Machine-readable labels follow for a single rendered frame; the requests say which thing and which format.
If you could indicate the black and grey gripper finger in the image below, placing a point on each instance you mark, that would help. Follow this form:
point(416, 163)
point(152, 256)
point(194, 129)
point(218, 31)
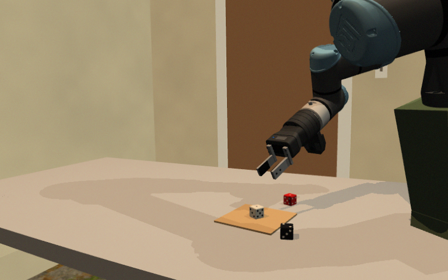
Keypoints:
point(282, 166)
point(267, 163)

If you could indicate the red die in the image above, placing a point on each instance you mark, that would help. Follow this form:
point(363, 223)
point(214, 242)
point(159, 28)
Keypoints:
point(289, 199)

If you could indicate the orange flat mat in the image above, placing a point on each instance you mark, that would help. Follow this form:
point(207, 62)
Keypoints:
point(269, 224)

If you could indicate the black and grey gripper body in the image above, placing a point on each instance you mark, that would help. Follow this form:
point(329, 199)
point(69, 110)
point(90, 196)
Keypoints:
point(302, 129)

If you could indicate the white die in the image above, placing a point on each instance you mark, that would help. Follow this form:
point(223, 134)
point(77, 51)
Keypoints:
point(256, 211)

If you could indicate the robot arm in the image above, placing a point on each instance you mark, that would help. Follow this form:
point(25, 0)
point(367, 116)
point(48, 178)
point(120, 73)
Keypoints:
point(370, 34)

